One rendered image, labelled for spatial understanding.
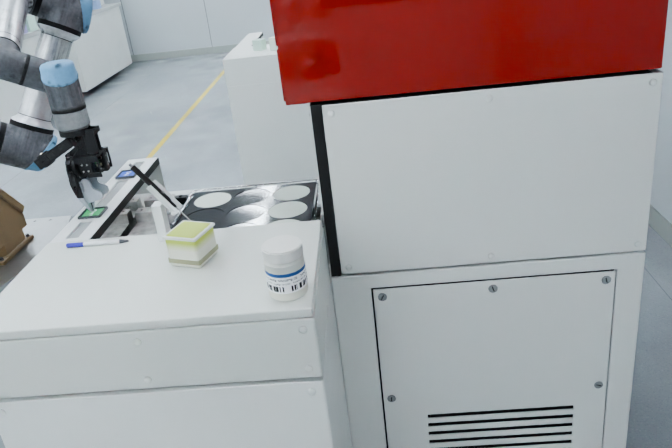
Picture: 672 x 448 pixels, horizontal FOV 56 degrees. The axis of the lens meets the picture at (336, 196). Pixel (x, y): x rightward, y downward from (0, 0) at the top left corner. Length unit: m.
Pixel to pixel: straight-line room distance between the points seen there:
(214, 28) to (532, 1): 8.54
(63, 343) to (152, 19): 8.82
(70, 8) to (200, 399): 1.18
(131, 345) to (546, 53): 0.94
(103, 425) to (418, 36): 0.94
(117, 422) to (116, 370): 0.12
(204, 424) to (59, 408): 0.27
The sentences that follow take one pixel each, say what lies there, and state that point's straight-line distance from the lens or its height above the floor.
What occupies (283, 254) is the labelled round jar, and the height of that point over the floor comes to 1.06.
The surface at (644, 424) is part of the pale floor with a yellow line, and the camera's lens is 2.33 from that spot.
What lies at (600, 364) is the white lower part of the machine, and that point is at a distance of 1.68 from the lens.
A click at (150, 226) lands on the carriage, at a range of 1.71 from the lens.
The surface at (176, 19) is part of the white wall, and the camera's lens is 9.78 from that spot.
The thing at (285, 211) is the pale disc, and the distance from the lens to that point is 1.59.
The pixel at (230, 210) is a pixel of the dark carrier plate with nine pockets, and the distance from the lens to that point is 1.65.
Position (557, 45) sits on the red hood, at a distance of 1.31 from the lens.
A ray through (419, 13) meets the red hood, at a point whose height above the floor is 1.38.
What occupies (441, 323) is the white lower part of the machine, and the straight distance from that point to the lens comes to 1.51.
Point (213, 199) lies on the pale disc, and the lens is 1.74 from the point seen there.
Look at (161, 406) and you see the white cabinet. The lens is 1.25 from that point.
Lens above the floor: 1.55
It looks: 23 degrees down
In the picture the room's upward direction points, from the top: 7 degrees counter-clockwise
